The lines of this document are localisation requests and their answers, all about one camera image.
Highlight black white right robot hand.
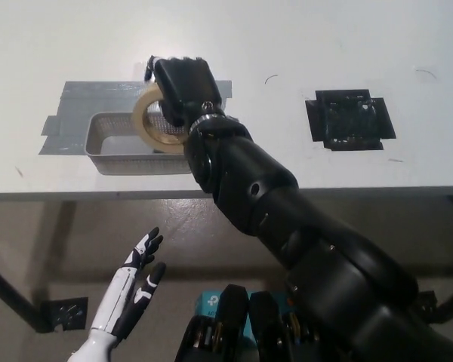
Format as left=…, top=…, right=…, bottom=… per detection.
left=144, top=55, right=228, bottom=128

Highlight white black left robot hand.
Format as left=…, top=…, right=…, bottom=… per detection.
left=89, top=225, right=168, bottom=339

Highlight beige masking tape roll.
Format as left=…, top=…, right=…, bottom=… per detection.
left=131, top=86, right=186, bottom=155

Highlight teal robot top plate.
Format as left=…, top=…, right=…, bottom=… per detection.
left=195, top=289, right=299, bottom=346

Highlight small grey mesh container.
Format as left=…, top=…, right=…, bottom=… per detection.
left=83, top=112, right=194, bottom=176

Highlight black robot legs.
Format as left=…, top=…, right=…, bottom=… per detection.
left=173, top=284, right=307, bottom=362

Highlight black tape square patch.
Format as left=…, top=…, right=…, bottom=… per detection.
left=304, top=88, right=397, bottom=152

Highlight black table foot bar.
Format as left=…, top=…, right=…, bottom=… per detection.
left=0, top=259, right=51, bottom=334

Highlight grey duct tape patch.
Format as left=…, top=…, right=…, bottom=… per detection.
left=37, top=79, right=233, bottom=156

